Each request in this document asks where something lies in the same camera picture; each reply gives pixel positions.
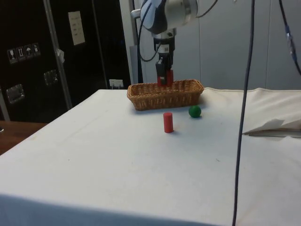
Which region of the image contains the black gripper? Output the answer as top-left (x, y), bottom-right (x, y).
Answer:
top-left (153, 37), bottom-right (176, 85)

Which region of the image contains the red cube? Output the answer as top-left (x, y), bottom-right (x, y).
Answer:
top-left (157, 69), bottom-right (174, 87)

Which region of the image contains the wicker basket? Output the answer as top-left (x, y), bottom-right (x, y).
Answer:
top-left (127, 79), bottom-right (205, 112)

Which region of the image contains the red cylinder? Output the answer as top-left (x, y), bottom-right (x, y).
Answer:
top-left (163, 112), bottom-right (175, 134)

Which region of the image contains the pale locker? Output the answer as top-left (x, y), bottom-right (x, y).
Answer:
top-left (119, 0), bottom-right (200, 88)

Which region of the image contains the white socket plate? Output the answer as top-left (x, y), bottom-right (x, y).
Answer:
top-left (108, 79), bottom-right (124, 90)

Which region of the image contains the green ball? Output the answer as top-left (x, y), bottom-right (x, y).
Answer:
top-left (188, 105), bottom-right (202, 119)

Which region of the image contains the black cabinet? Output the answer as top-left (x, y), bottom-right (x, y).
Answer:
top-left (0, 0), bottom-right (132, 123)

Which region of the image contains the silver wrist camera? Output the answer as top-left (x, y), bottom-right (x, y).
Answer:
top-left (152, 28), bottom-right (177, 40)

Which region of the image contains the black cable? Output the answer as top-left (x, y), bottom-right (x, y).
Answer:
top-left (137, 0), bottom-right (161, 63)
top-left (196, 0), bottom-right (219, 19)
top-left (278, 0), bottom-right (301, 75)
top-left (231, 0), bottom-right (256, 226)

